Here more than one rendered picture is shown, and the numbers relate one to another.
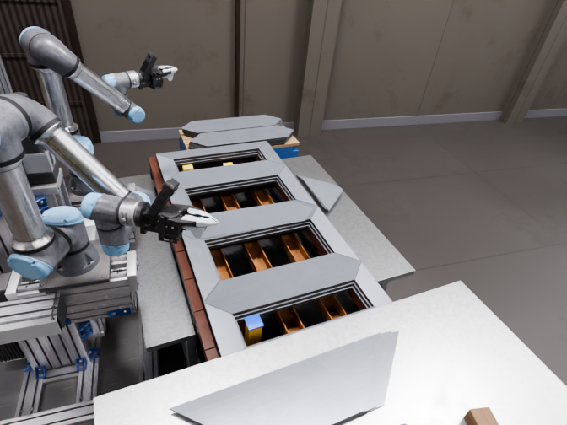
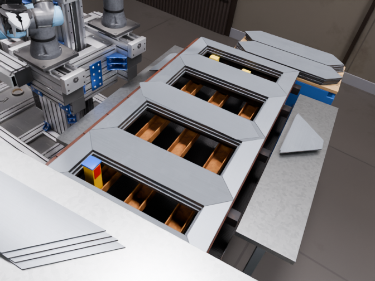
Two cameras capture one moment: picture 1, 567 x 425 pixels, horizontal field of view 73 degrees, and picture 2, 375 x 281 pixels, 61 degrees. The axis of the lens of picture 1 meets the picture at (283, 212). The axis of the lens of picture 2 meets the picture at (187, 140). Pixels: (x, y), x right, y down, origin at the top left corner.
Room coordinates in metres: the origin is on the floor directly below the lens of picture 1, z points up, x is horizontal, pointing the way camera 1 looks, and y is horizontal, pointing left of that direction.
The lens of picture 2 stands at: (0.61, -0.83, 1.93)
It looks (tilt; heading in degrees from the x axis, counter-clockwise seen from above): 44 degrees down; 48
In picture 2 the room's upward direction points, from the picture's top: 9 degrees clockwise
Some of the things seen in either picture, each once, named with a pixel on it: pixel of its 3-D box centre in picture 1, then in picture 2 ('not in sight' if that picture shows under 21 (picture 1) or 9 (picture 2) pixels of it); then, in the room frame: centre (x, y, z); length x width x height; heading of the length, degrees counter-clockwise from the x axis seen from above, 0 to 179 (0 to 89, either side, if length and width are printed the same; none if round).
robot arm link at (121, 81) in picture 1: (116, 83); not in sight; (1.71, 0.82, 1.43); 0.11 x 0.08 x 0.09; 137
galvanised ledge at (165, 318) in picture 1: (148, 242); (139, 89); (1.49, 0.70, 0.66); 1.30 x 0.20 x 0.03; 27
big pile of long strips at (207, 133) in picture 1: (239, 132); (289, 56); (2.56, 0.39, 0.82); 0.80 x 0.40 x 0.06; 117
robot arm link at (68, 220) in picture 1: (64, 228); (38, 20); (0.95, 0.73, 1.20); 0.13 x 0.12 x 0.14; 175
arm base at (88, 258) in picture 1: (73, 251); (44, 43); (0.96, 0.73, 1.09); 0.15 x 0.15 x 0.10
